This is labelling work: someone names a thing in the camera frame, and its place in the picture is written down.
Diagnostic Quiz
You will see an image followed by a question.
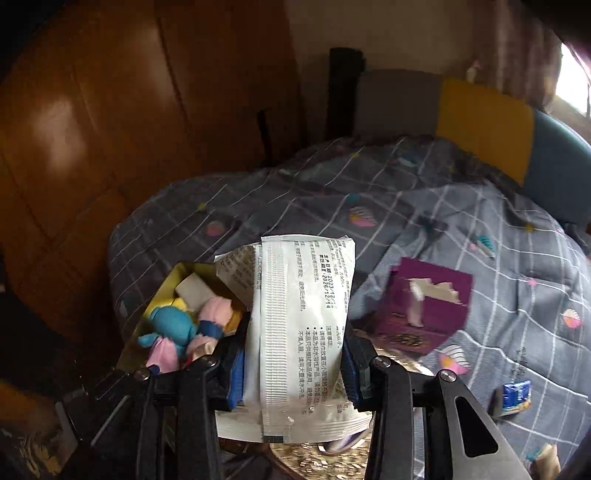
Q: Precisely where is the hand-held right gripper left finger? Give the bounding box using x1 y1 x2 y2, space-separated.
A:
69 338 252 480

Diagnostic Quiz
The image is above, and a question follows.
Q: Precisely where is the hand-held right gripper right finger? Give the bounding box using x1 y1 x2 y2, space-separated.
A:
342 339 532 480

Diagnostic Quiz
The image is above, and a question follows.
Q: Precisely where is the white plastic packet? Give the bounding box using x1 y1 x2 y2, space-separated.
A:
215 234 372 445

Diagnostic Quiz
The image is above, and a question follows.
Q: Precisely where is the blue plush toy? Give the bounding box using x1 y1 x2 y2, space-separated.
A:
137 302 202 371

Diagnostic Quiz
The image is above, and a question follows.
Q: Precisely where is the white sponge block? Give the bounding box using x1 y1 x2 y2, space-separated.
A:
175 273 219 308

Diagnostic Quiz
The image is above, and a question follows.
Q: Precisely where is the yellow box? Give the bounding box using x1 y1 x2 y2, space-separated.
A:
115 262 252 376

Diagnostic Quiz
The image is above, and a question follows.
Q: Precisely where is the purple tissue box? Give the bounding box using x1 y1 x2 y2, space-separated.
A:
373 257 474 355

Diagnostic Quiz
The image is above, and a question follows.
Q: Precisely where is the small blue packet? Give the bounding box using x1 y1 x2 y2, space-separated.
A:
495 379 533 418

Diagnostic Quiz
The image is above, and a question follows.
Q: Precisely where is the grey plaid printed blanket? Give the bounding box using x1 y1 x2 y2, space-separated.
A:
108 134 591 480

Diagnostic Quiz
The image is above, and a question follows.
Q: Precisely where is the small beige and teal packet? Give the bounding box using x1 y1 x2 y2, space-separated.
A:
526 443 563 480

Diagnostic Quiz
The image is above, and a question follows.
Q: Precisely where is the wooden wardrobe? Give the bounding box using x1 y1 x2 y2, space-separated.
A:
0 0 303 370

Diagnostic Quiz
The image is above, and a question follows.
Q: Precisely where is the grey headboard cushion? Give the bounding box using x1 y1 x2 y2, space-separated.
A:
355 69 445 138

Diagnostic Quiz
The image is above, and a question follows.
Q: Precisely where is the yellow headboard cushion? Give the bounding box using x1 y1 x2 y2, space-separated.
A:
436 78 536 186

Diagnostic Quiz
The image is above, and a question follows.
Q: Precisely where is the black headboard cushion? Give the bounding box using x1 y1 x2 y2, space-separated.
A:
329 47 366 139

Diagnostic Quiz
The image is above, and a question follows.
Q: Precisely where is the blue headboard cushion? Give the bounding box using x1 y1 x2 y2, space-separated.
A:
524 111 591 227

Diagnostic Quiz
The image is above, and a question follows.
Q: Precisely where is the bright window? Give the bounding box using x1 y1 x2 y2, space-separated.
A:
554 41 591 121

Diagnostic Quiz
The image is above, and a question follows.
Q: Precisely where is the pink curtain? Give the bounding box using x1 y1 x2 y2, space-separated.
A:
466 0 566 112

